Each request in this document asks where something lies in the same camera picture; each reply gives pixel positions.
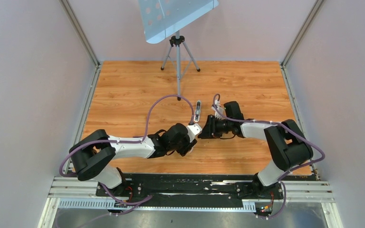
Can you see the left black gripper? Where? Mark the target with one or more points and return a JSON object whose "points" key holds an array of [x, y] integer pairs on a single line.
{"points": [[188, 146]]}

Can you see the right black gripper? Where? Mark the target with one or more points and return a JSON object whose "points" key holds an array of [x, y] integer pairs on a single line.
{"points": [[209, 130]]}

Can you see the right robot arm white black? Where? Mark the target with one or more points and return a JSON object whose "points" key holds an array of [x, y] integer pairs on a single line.
{"points": [[283, 139]]}

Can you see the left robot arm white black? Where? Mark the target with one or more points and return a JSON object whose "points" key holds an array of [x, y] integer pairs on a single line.
{"points": [[92, 155]]}

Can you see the grey tripod stand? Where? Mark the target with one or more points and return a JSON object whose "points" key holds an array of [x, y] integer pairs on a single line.
{"points": [[176, 41]]}

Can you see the light blue perforated board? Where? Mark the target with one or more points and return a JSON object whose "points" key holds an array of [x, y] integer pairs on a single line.
{"points": [[162, 18]]}

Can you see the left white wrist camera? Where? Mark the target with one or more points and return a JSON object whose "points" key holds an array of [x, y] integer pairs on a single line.
{"points": [[193, 131]]}

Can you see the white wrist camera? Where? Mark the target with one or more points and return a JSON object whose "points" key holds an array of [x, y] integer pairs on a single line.
{"points": [[218, 111], [193, 131]]}

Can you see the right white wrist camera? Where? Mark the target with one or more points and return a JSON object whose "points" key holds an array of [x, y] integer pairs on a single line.
{"points": [[218, 111]]}

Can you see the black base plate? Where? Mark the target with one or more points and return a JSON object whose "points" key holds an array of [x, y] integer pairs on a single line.
{"points": [[193, 190]]}

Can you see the white slotted cable duct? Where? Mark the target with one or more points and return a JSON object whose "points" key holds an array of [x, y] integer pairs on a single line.
{"points": [[110, 204]]}

